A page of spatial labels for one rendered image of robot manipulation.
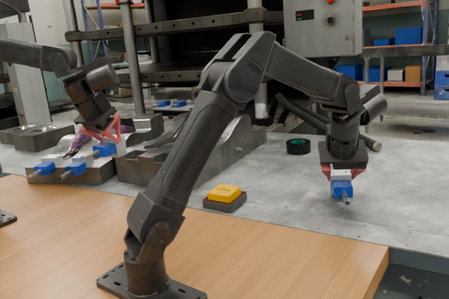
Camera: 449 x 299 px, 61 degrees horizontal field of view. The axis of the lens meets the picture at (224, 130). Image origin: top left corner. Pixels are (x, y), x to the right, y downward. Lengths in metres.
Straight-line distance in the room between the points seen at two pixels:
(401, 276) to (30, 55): 0.92
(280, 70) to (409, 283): 0.49
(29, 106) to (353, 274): 4.95
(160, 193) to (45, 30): 8.31
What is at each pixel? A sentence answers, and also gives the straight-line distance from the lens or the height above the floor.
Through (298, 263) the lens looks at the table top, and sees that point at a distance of 0.72.
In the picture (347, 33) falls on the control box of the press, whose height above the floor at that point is 1.16.
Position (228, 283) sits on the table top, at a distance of 0.68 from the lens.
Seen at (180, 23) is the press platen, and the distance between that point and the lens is 1.94.
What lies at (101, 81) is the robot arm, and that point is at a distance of 0.96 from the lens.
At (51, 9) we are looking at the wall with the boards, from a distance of 8.96.
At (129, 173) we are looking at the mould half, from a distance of 1.15.
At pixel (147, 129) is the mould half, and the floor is 0.87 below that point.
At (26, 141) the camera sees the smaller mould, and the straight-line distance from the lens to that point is 1.78.
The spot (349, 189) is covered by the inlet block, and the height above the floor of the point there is 0.84.
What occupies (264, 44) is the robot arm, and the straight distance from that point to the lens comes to 0.62.
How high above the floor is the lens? 1.20
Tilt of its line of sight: 14 degrees down
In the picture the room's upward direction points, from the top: 5 degrees counter-clockwise
